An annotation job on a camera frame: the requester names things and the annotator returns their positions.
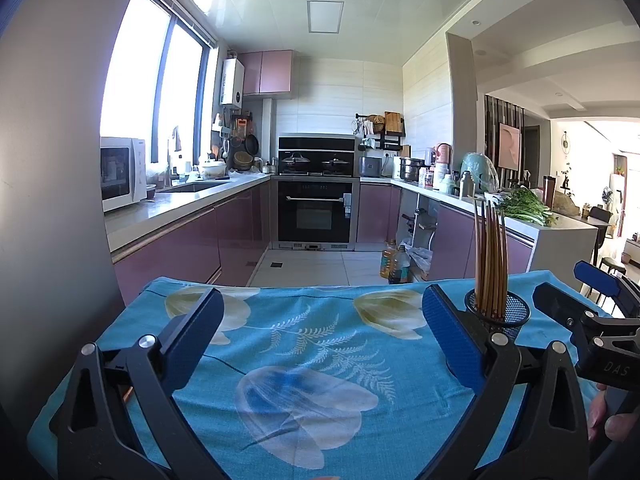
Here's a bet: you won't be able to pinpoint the person's right hand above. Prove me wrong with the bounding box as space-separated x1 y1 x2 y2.
587 382 640 443

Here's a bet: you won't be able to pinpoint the white microwave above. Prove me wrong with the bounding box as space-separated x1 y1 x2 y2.
100 136 148 212

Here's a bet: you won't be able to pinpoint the clear plastic bag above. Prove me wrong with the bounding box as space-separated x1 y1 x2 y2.
407 245 433 276

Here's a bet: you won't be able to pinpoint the kitchen window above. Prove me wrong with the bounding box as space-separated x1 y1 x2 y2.
100 0 218 171

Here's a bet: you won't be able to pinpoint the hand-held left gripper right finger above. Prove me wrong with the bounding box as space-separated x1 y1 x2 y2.
420 284 591 480

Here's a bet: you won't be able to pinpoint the black range hood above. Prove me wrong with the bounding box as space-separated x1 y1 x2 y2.
277 135 357 154

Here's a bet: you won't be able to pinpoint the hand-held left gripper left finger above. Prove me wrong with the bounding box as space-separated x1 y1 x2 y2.
50 287 226 480

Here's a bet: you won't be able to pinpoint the pink wall cabinet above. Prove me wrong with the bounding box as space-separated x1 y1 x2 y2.
239 50 294 97

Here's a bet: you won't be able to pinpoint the steel stock pot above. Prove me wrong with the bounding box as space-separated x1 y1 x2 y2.
400 156 428 182

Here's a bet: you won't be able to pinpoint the pink corner base cabinets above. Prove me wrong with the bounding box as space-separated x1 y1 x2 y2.
357 182 536 281

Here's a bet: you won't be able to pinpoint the black mesh cup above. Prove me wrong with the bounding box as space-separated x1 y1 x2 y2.
464 288 531 343

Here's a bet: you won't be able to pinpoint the ceiling light panel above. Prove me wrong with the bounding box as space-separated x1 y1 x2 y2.
306 1 345 34

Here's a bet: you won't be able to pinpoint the white water heater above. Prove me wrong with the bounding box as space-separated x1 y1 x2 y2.
220 58 245 107

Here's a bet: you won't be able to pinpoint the green leafy vegetables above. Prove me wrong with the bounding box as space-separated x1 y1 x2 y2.
500 187 560 226

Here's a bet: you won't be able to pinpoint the pink wall picture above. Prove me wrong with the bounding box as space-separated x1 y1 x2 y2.
498 122 523 168

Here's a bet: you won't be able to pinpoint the bunch of wooden chopsticks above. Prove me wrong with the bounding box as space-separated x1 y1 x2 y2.
472 199 510 321

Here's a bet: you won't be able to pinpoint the yellow oil bottle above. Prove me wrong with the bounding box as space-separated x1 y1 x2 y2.
380 240 398 281

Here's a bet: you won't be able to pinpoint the black built-in oven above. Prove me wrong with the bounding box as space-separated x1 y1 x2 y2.
277 180 360 251

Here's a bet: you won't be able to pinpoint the kitchen sink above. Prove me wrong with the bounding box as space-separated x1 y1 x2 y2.
157 181 226 195

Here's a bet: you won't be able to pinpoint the steel faucet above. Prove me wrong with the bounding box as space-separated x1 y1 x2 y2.
166 127 183 188

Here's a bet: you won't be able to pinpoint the cooking oil bottles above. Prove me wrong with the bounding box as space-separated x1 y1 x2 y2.
389 245 412 284

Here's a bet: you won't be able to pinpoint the dark slatted partition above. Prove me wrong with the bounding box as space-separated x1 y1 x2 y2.
484 95 526 186

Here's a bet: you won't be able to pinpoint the blue floral tablecloth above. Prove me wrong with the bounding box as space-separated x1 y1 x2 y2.
27 270 616 480

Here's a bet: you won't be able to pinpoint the long pink base cabinets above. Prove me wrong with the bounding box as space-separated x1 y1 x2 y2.
111 180 273 306

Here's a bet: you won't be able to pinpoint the black wall rack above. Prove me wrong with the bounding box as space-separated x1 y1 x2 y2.
354 111 406 153

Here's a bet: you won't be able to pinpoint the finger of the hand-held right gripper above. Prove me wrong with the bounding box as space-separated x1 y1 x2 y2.
532 281 640 361
572 260 640 317

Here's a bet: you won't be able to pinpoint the dark stool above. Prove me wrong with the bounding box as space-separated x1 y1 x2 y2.
599 256 626 281

